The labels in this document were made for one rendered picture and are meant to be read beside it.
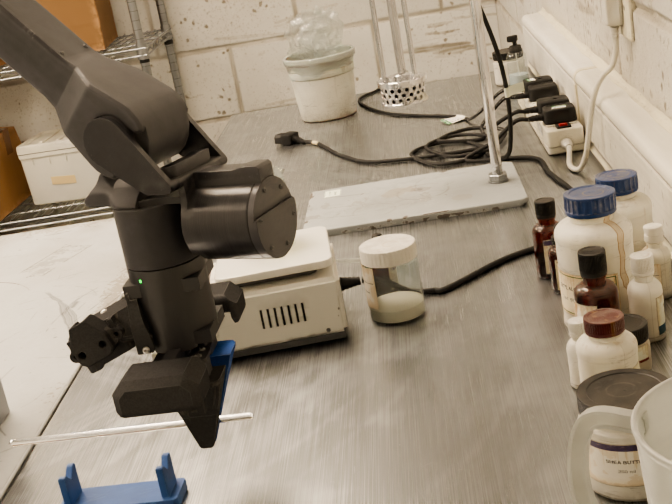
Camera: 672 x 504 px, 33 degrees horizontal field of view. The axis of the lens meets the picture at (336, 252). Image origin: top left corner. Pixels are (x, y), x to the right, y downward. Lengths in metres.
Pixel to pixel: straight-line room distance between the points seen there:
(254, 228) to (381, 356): 0.37
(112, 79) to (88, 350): 0.19
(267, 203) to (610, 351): 0.30
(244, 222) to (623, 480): 0.31
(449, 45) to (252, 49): 0.62
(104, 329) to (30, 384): 0.41
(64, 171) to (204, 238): 2.69
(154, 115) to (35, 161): 2.69
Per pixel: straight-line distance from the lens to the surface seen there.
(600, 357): 0.89
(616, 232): 1.05
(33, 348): 1.32
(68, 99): 0.81
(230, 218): 0.76
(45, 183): 3.48
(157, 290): 0.81
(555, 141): 1.69
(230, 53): 3.61
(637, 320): 0.99
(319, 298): 1.12
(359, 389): 1.03
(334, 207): 1.57
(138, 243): 0.81
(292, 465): 0.93
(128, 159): 0.78
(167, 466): 0.91
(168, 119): 0.80
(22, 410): 1.17
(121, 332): 0.83
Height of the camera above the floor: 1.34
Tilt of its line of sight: 18 degrees down
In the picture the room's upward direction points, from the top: 10 degrees counter-clockwise
